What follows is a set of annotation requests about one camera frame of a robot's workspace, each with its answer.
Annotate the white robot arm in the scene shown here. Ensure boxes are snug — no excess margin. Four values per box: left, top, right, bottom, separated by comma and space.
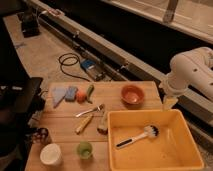
159, 47, 213, 110

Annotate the red bowl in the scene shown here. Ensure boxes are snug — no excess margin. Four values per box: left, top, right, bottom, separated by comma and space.
121, 85, 144, 105

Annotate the white dish brush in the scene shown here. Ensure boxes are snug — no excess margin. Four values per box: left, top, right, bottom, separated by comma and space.
116, 125, 159, 148

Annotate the yellow plastic bin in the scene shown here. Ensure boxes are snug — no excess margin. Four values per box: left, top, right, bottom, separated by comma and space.
108, 109, 204, 171

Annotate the blue electronic box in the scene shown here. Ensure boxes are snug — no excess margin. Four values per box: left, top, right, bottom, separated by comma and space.
80, 59, 105, 81

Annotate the green pepper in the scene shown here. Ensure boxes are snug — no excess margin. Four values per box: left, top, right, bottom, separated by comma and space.
86, 84, 94, 104

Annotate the green cup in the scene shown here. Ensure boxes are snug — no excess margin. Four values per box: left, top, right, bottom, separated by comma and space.
77, 141, 93, 159

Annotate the blue sponge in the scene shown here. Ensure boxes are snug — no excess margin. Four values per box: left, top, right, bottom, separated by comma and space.
65, 86, 78, 102

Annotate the light blue cloth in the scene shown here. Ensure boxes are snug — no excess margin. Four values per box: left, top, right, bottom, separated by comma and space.
52, 87, 67, 108

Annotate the white cup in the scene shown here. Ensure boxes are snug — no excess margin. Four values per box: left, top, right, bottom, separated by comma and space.
40, 143, 62, 166

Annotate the dark patterned can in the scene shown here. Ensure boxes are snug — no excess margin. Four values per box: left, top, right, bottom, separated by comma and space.
32, 128, 51, 145

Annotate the black box on floor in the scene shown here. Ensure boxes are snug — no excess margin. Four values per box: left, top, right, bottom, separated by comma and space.
18, 12, 40, 38

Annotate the yellow handled knife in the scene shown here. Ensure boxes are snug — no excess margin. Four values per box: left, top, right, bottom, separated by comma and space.
75, 114, 93, 135

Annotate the long metal rail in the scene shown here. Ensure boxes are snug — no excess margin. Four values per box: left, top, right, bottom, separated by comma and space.
26, 0, 213, 128

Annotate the black coiled cable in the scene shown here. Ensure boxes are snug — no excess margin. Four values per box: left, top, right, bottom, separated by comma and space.
58, 52, 92, 83

